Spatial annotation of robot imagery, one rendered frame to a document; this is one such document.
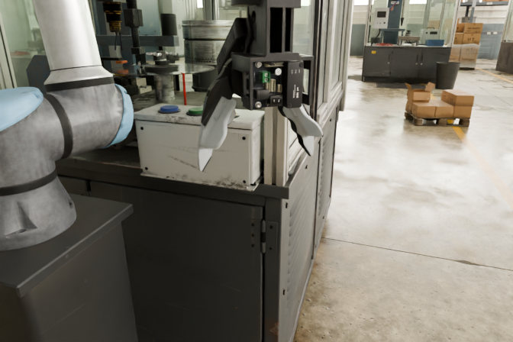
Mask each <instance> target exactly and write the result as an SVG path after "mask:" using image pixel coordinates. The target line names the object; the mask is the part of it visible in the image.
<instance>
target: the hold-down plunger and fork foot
mask: <svg viewBox="0 0 513 342"><path fill-rule="evenodd" d="M131 37H132V44H133V47H132V48H131V54H135V57H136V65H138V62H139V61H140V65H141V66H144V65H147V62H146V54H145V47H140V40H139V32H138V28H131Z"/></svg>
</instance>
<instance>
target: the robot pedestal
mask: <svg viewBox="0 0 513 342"><path fill-rule="evenodd" d="M68 195H69V197H70V198H71V199H72V200H73V203H74V205H75V209H76V220H75V221H74V223H73V224H72V225H71V226H70V227H69V228H68V229H67V230H65V231H64V232H63V233H61V234H59V235H57V236H56V237H54V238H51V239H49V240H47V241H44V242H43V243H40V244H36V245H33V246H30V247H25V248H21V249H17V250H3V251H0V342H138V339H137V329H136V323H135V317H134V307H133V302H132V296H131V286H130V280H129V275H128V269H127V259H126V253H125V248H124V238H123V232H122V226H121V222H122V221H123V220H124V219H125V218H126V217H128V216H129V215H131V214H132V213H133V212H134V209H133V205H132V204H129V203H124V202H116V201H112V200H107V199H102V198H93V197H89V196H84V195H76V194H71V193H68Z"/></svg>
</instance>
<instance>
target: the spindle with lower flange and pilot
mask: <svg viewBox="0 0 513 342"><path fill-rule="evenodd" d="M154 85H155V93H156V100H157V101H170V100H173V99H175V97H174V87H173V75H171V76H158V75H157V76H154Z"/></svg>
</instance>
